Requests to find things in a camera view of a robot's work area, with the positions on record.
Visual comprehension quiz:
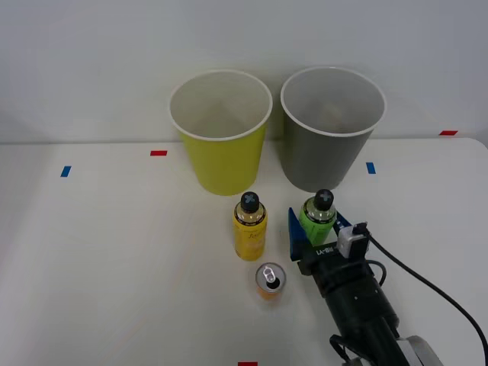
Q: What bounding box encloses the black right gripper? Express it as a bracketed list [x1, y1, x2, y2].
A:
[287, 207, 378, 297]

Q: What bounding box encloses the green label plastic bottle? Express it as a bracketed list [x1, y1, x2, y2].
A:
[298, 188, 338, 247]

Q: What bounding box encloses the orange and white drink can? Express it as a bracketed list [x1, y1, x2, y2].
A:
[254, 262, 287, 301]

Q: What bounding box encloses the yellow label plastic bottle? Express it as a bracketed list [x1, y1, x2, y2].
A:
[232, 191, 268, 262]

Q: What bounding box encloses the grey plastic waste bin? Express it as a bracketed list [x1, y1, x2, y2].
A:
[280, 66, 387, 194]

